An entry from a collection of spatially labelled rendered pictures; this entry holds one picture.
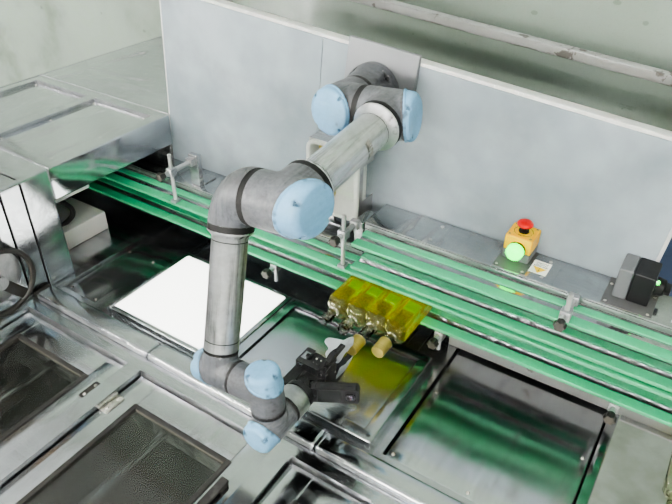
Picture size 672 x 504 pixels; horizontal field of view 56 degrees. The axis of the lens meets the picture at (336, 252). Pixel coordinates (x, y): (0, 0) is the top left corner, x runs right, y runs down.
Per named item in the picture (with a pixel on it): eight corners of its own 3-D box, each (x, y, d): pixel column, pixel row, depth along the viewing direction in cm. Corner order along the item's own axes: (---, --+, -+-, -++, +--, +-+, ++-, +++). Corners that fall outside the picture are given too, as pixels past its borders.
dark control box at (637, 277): (618, 277, 156) (610, 295, 150) (627, 251, 151) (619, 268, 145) (654, 289, 152) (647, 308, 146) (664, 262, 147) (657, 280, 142)
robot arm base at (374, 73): (351, 55, 166) (331, 63, 158) (403, 68, 159) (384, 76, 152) (346, 111, 174) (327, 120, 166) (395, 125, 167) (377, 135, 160)
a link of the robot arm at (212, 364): (194, 159, 123) (180, 386, 136) (238, 169, 118) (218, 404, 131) (233, 156, 133) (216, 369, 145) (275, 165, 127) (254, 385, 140)
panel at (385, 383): (188, 258, 213) (108, 313, 189) (187, 251, 211) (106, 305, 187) (432, 365, 173) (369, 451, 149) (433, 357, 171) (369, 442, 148)
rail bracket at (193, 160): (206, 179, 218) (158, 206, 203) (201, 133, 209) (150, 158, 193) (216, 182, 216) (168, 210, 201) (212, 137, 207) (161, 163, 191)
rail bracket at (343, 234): (351, 252, 183) (327, 274, 174) (353, 202, 173) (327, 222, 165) (360, 256, 182) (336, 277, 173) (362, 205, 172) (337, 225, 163)
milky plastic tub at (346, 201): (322, 194, 196) (306, 206, 190) (322, 127, 183) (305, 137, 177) (371, 211, 189) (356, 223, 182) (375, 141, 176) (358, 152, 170)
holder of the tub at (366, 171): (324, 209, 199) (309, 219, 194) (324, 127, 184) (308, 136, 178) (371, 225, 192) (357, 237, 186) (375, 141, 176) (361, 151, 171)
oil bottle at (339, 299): (365, 276, 185) (324, 315, 170) (365, 260, 182) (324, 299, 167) (381, 282, 183) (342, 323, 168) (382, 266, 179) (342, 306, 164)
